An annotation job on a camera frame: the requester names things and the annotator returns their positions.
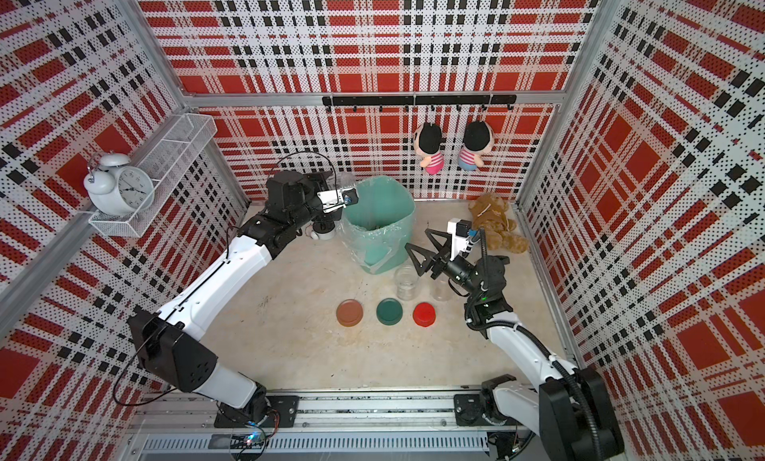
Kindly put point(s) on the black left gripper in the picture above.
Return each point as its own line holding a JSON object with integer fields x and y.
{"x": 315, "y": 182}

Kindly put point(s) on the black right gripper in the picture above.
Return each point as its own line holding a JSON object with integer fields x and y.
{"x": 429, "y": 255}

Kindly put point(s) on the green lid peanut jar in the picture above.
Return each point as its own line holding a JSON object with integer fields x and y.
{"x": 406, "y": 280}

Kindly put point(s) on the red jar lid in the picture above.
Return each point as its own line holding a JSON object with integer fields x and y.
{"x": 424, "y": 314}

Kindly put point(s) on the dark green jar lid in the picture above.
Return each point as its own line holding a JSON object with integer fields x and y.
{"x": 389, "y": 312}

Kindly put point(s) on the orange brown jar lid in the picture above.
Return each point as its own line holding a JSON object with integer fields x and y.
{"x": 349, "y": 313}

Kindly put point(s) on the orange lid peanut jar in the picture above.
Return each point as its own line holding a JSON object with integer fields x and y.
{"x": 345, "y": 180}

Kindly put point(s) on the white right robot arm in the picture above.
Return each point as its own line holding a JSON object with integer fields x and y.
{"x": 567, "y": 407}

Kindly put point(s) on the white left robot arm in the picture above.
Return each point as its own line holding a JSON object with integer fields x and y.
{"x": 168, "y": 341}

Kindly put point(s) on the white round device black top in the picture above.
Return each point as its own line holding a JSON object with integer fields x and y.
{"x": 321, "y": 230}

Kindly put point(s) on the green plastic trash bin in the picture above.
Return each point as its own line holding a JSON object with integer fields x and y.
{"x": 379, "y": 222}

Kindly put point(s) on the clear plastic bin liner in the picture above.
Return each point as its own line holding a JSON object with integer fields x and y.
{"x": 358, "y": 240}

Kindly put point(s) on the tan teddy bear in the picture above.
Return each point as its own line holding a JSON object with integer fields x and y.
{"x": 489, "y": 212}

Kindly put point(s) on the pink striped hanging doll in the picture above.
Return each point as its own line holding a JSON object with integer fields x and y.
{"x": 427, "y": 143}

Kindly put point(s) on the blue striped hanging doll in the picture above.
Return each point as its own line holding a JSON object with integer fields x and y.
{"x": 478, "y": 141}

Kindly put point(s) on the white twin-bell alarm clock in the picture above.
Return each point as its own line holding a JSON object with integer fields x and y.
{"x": 118, "y": 188}

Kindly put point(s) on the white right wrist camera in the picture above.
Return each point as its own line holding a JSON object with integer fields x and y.
{"x": 462, "y": 237}

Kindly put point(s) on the white wire mesh shelf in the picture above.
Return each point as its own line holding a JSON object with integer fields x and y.
{"x": 167, "y": 160}

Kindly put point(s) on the black wall hook rail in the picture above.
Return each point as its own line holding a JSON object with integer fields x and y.
{"x": 356, "y": 102}

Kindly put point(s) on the green circuit board with wires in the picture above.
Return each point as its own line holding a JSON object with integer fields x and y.
{"x": 252, "y": 446}

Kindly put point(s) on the metal base rail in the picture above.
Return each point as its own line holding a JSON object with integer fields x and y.
{"x": 416, "y": 423}

